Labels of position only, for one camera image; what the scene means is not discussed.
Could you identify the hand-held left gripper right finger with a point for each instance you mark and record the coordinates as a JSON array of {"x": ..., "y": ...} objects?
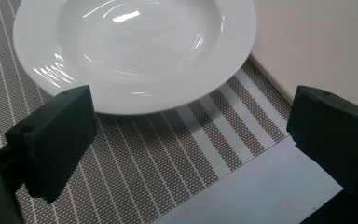
[{"x": 338, "y": 137}]

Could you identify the beige board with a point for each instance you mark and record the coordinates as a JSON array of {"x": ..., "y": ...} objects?
[{"x": 320, "y": 43}]

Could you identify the white ceramic plate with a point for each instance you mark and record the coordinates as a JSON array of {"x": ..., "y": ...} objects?
[{"x": 133, "y": 46}]

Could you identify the brown striped woven placemat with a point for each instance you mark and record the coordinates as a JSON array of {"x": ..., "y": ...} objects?
[{"x": 143, "y": 161}]

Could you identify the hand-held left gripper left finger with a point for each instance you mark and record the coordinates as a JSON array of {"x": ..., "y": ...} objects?
[{"x": 51, "y": 143}]

